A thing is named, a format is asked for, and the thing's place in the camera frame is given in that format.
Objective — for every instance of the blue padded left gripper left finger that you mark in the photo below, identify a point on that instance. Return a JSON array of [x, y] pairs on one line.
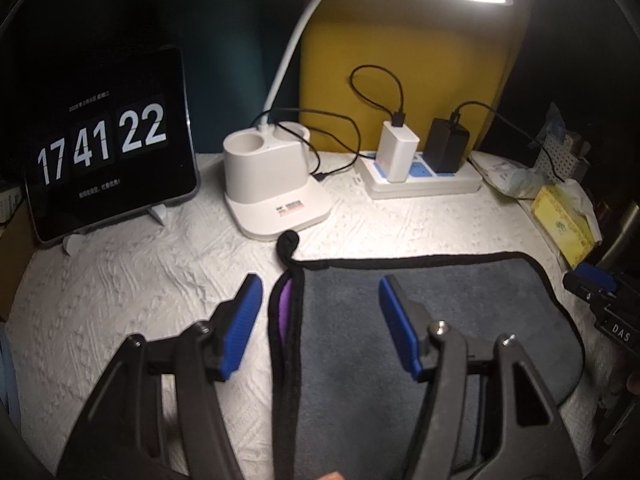
[[120, 434]]

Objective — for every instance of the black tablet showing clock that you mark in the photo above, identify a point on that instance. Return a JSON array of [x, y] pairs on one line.
[[110, 146]]

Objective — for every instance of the white perforated organizer basket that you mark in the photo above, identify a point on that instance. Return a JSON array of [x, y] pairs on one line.
[[557, 163]]

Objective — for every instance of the white charger plug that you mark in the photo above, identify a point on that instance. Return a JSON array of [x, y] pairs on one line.
[[395, 152]]

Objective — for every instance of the white tablet stand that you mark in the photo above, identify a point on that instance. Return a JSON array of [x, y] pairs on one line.
[[72, 242]]

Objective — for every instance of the teal curtain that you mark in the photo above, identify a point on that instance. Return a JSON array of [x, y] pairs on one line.
[[231, 52]]

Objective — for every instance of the white textured tablecloth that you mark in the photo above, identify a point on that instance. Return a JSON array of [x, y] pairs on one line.
[[70, 314]]

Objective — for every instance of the white desk lamp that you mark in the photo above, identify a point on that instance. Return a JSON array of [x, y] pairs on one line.
[[269, 186]]

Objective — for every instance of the yellow curtain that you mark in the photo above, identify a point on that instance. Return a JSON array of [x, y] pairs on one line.
[[426, 55]]

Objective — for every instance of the wet wipes plastic pack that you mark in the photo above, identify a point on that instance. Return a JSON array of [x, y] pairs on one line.
[[509, 178]]

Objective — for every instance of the purple and grey towel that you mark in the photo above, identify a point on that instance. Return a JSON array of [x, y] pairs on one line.
[[341, 400]]

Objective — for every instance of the yellow tissue box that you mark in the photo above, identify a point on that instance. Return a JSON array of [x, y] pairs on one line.
[[566, 213]]

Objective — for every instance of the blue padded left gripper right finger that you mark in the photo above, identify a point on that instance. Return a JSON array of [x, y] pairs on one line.
[[519, 434]]

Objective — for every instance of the black charger plug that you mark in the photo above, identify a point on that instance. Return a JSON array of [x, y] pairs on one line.
[[445, 145]]

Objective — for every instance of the cardboard box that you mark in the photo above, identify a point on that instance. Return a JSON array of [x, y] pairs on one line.
[[17, 245]]

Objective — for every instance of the white power strip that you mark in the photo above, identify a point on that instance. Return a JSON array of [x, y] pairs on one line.
[[421, 180]]

